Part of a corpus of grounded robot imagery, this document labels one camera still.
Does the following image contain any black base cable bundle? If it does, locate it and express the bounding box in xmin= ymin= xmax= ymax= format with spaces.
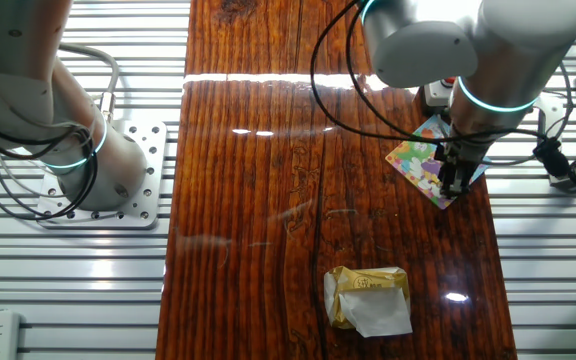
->
xmin=0 ymin=112 xmax=99 ymax=224

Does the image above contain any black camera cable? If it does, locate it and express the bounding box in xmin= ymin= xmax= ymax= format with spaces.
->
xmin=345 ymin=0 xmax=549 ymax=145

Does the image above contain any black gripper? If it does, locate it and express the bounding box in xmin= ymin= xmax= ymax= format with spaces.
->
xmin=432 ymin=141 xmax=487 ymax=199

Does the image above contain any thick grey base cable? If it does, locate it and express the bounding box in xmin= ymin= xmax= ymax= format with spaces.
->
xmin=52 ymin=40 xmax=120 ymax=124

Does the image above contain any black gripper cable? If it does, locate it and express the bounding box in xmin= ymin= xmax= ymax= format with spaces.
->
xmin=309 ymin=0 xmax=443 ymax=146

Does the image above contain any black wrist camera plug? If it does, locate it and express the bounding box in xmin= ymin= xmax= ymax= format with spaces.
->
xmin=532 ymin=136 xmax=573 ymax=179

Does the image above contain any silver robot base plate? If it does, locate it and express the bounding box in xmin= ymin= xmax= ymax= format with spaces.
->
xmin=35 ymin=119 xmax=168 ymax=230

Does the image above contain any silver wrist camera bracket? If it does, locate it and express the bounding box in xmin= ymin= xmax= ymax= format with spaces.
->
xmin=535 ymin=93 xmax=568 ymax=137

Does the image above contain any grey box with red button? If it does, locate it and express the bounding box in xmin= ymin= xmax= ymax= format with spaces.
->
xmin=422 ymin=76 xmax=458 ymax=109

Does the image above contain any gold wrapped snack packet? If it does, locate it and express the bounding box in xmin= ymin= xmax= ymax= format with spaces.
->
xmin=323 ymin=265 xmax=414 ymax=339

